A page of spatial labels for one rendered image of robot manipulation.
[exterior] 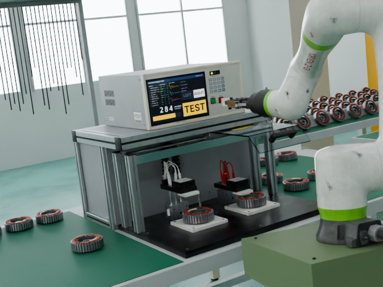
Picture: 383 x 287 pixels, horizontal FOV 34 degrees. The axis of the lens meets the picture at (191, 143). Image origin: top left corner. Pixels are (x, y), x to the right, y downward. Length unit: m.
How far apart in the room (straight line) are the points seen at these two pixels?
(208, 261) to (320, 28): 0.81
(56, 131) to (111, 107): 6.32
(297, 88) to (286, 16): 4.20
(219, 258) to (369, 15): 0.88
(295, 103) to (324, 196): 0.44
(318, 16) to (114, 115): 1.12
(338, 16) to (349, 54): 7.25
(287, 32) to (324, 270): 4.81
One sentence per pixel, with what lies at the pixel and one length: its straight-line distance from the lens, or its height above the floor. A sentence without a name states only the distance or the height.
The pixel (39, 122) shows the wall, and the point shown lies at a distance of 8.75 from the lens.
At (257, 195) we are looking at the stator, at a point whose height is 0.81.
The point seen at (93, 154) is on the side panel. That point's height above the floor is 1.03.
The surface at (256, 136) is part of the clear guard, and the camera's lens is 2.25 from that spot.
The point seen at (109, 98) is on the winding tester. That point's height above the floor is 1.23.
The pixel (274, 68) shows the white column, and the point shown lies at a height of 1.04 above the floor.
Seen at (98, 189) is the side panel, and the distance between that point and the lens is 2.48.
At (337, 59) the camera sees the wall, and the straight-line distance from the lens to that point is 9.07.
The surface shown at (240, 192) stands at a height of 0.83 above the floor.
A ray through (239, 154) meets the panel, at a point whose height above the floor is 0.92.
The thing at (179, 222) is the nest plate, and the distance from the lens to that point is 2.28.
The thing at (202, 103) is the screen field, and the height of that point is 1.18.
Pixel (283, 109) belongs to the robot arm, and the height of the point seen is 1.17.
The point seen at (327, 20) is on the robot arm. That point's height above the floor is 1.43.
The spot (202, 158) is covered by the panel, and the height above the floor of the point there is 0.94.
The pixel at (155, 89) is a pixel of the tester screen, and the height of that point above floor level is 1.26.
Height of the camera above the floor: 1.42
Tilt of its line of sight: 9 degrees down
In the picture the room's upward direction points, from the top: 7 degrees counter-clockwise
